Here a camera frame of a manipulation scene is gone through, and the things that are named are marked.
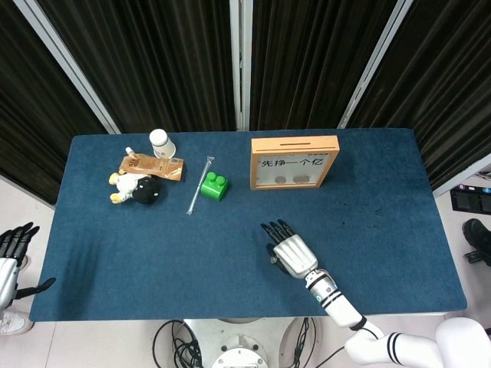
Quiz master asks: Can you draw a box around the green toy building brick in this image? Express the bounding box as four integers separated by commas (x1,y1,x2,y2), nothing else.
200,172,230,202

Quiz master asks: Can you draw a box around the left black-fingered silver robot hand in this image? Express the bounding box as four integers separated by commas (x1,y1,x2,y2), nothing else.
0,222,57,312

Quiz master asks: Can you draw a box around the white paper cup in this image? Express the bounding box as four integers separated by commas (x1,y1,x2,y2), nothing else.
148,129,177,159

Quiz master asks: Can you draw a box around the black and white plush toy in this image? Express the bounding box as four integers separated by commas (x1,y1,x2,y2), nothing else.
107,171,163,207

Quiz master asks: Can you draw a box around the black shoe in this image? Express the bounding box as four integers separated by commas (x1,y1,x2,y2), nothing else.
462,218,491,268

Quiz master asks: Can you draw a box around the blue fabric table mat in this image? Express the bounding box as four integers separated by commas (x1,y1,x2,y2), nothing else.
28,128,468,323

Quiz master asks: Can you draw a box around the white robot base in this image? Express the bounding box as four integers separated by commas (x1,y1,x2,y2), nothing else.
183,317,308,368

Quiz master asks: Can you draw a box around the black box with coloured buttons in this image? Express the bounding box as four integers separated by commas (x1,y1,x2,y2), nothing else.
450,185,491,215

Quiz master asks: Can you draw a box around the brown snack pouch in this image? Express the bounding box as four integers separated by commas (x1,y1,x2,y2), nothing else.
117,152,185,182

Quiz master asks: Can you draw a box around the black coiled cable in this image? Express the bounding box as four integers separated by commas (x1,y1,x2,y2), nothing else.
153,319,203,368
285,317,319,368

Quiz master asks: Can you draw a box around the white sneaker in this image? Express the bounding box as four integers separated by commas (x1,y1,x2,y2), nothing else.
0,310,35,336

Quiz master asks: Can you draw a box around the clear wrapped drinking straw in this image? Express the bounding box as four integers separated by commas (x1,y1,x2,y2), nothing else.
186,155,215,216

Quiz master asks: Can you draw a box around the grey partition frame post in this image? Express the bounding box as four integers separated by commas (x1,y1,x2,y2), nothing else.
13,0,122,135
337,0,417,130
432,155,491,199
229,0,254,132

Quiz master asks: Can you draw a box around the wooden coin bank box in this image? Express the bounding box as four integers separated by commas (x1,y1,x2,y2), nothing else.
250,134,341,191

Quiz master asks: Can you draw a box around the right black-fingered silver robot hand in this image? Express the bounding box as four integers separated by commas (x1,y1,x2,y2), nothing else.
260,218,318,279

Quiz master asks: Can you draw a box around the black pleated curtain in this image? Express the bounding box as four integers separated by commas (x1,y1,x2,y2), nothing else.
36,0,237,134
346,0,491,192
0,0,109,206
249,0,399,132

